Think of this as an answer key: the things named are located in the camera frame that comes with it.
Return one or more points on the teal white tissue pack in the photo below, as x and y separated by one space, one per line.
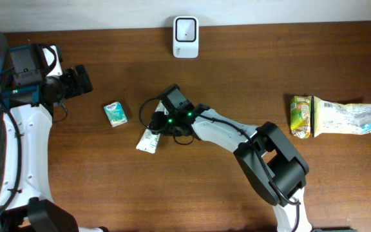
115 114

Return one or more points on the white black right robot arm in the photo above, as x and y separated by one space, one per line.
272 165

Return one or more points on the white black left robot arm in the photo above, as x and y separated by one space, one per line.
30 89

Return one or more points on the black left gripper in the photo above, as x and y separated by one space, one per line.
77 88

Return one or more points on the white tube tan cap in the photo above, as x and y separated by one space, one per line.
148 142

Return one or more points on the white barcode scanner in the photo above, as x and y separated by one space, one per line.
185 37

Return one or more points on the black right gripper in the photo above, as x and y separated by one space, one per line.
157 123

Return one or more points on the yellow white snack bag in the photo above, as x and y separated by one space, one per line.
334 117

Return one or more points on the green drink pouch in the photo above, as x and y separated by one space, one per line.
300 116

